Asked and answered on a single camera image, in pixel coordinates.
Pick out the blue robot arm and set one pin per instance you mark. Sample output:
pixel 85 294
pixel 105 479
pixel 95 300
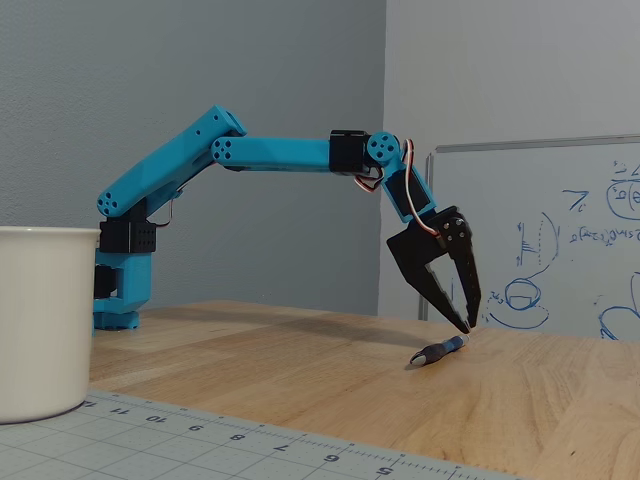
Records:
pixel 280 152

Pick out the blue and black pen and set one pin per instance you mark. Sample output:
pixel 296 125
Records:
pixel 440 350

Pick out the whiteboard with blue drawings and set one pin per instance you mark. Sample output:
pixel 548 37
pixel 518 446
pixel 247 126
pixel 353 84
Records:
pixel 500 200

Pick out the white ceramic mug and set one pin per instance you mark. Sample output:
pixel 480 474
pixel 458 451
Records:
pixel 45 325

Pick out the grey gridded cutting mat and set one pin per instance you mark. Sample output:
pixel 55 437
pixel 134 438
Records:
pixel 150 450

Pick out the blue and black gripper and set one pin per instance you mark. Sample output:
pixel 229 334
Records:
pixel 417 243

